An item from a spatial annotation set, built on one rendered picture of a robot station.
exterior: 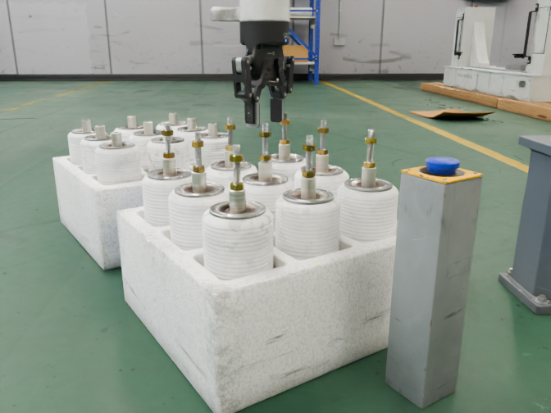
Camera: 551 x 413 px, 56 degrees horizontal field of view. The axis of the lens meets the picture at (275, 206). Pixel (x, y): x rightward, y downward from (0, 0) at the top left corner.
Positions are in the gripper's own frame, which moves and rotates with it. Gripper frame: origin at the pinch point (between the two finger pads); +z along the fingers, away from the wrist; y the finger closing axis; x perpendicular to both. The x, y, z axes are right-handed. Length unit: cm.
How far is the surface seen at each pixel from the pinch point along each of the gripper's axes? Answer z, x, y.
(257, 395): 34.1, -12.4, -20.3
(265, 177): 9.7, -0.6, -0.9
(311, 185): 8.4, -11.6, -5.5
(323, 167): 9.6, -5.5, 10.0
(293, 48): -6, 300, 505
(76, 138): 11, 64, 11
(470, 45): -10, 77, 459
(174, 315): 26.6, 2.2, -20.3
